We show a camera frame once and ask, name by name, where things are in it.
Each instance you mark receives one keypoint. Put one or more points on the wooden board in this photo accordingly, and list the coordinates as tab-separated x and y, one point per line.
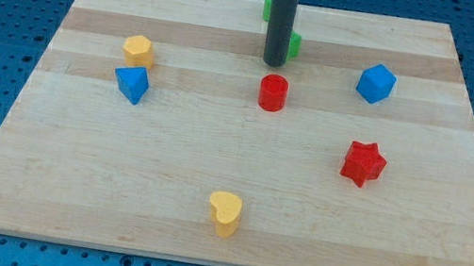
80	165

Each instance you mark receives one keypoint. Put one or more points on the blue triangle block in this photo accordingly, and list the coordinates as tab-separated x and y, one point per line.
133	82

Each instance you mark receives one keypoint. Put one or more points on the yellow heart block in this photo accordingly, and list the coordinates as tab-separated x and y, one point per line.
225	212

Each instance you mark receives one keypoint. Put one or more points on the red cylinder block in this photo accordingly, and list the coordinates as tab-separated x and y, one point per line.
272	92

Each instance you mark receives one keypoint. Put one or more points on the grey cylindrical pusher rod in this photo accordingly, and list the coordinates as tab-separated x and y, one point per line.
279	29

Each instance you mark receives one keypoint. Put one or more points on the green star block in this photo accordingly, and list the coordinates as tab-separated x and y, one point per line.
294	45

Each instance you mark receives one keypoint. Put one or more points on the yellow hexagon block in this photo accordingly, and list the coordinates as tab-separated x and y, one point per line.
138	52

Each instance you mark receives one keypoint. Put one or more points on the blue cube block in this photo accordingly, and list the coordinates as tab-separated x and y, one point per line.
376	83

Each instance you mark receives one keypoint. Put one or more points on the red star block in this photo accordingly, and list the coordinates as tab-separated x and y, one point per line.
363	162

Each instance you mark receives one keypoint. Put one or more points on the green circle block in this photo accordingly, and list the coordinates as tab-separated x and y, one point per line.
266	10

